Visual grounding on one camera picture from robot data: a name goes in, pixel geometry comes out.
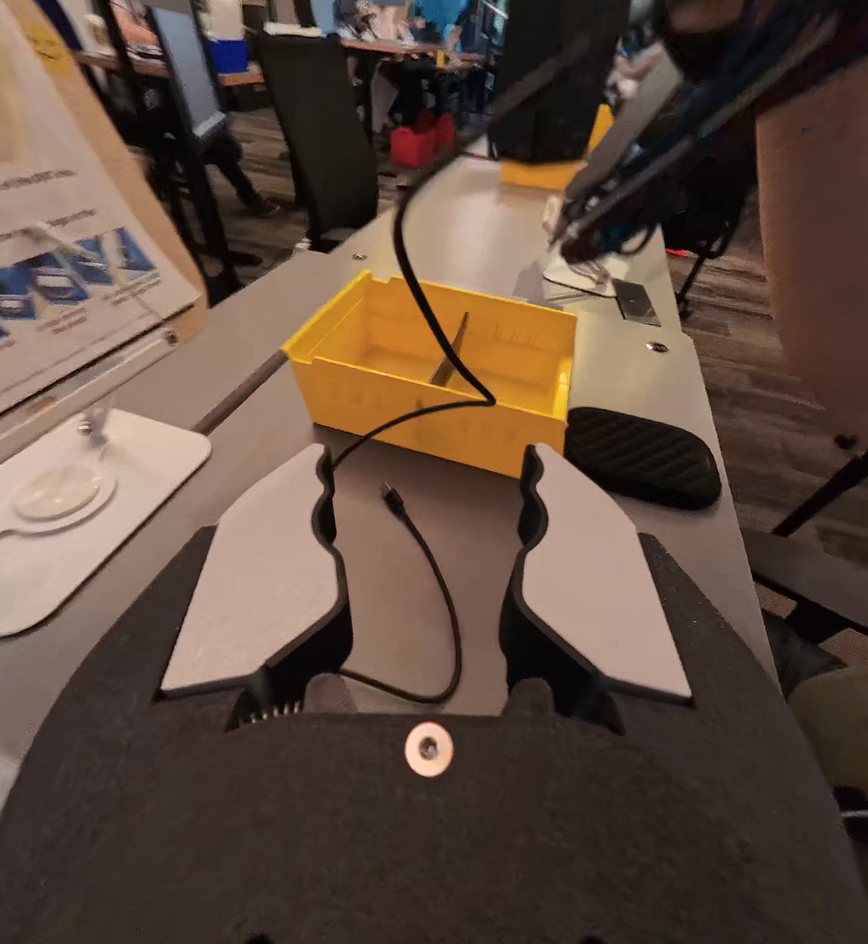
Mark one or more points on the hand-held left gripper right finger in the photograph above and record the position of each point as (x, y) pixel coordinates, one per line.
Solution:
(596, 590)

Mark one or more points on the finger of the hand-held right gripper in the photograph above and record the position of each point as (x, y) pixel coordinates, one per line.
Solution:
(618, 162)

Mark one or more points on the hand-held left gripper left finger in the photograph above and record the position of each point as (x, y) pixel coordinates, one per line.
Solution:
(257, 590)

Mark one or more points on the yellow plastic bin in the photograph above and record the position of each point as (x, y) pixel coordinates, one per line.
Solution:
(360, 391)
(545, 174)

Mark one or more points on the black 7-port USB hub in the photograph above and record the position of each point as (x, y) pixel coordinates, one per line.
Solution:
(409, 266)

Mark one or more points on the person's right forearm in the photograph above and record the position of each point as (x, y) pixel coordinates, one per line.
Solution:
(832, 221)

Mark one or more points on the grey square plate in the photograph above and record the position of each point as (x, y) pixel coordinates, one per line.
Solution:
(638, 303)

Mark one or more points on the white stand base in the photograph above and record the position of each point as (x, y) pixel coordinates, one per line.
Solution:
(50, 546)

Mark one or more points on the black office chair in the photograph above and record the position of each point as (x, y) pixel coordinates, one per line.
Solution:
(323, 133)

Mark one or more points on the instruction poster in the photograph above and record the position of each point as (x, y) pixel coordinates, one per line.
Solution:
(36, 251)

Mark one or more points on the blue storage box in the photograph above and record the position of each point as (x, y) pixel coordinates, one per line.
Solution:
(227, 55)

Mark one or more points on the black monitor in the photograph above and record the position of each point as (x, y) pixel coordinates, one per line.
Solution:
(191, 74)

